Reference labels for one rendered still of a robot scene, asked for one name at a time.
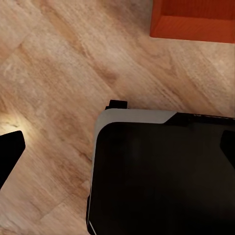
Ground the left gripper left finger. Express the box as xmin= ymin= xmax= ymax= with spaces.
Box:
xmin=0 ymin=130 xmax=25 ymax=189

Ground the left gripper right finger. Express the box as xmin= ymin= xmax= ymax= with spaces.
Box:
xmin=220 ymin=130 xmax=235 ymax=169

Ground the storage box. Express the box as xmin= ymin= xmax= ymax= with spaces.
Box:
xmin=150 ymin=0 xmax=235 ymax=44

